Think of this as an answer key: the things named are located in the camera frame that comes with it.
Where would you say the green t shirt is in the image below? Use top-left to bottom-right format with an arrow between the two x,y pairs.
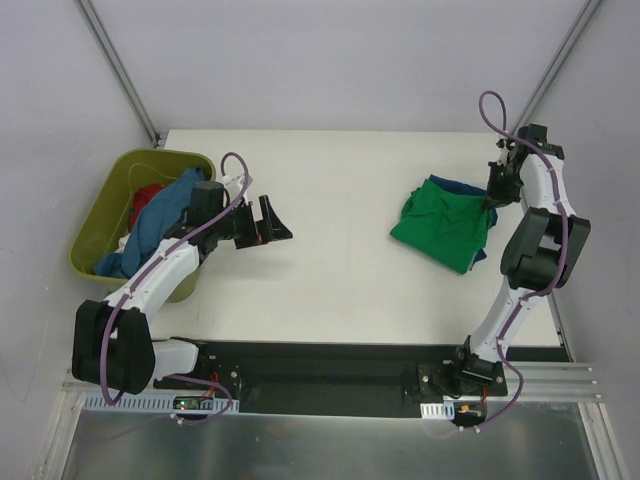
390,177 -> 492,275

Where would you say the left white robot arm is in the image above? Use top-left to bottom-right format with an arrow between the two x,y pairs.
71,174 -> 293,394

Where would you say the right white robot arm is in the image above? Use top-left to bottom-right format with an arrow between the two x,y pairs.
450,124 -> 591,396

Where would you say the teal blue t shirt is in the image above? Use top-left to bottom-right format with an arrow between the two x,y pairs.
93,167 -> 207,279

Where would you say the folded navy printed t shirt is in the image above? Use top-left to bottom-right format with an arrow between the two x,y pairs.
428,174 -> 498,270

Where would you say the red t shirt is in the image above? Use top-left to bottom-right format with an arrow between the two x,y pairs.
129,184 -> 163,230

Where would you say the white garment in bin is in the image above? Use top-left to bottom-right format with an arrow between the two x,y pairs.
115,233 -> 130,253

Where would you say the olive green plastic bin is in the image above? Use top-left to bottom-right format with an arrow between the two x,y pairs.
69,149 -> 216,292

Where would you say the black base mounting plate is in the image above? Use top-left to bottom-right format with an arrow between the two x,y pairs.
153,341 -> 507,418

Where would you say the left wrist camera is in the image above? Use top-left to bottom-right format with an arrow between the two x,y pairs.
222,174 -> 253,199

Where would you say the right frame post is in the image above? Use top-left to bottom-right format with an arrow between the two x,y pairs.
509,0 -> 606,134

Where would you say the frame post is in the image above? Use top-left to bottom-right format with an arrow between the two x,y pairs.
74,0 -> 162,147
509,0 -> 606,134

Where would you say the aluminium extrusion rail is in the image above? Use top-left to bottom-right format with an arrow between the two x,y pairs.
62,362 -> 605,404

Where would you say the right slotted cable duct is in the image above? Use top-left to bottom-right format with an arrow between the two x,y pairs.
420,401 -> 455,421

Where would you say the slotted cable duct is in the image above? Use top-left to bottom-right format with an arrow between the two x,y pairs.
83,393 -> 239,415
420,401 -> 455,421

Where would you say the left frame post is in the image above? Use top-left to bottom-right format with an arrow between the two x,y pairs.
74,0 -> 162,147

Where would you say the left slotted cable duct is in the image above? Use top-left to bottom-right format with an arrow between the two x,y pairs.
83,393 -> 239,415

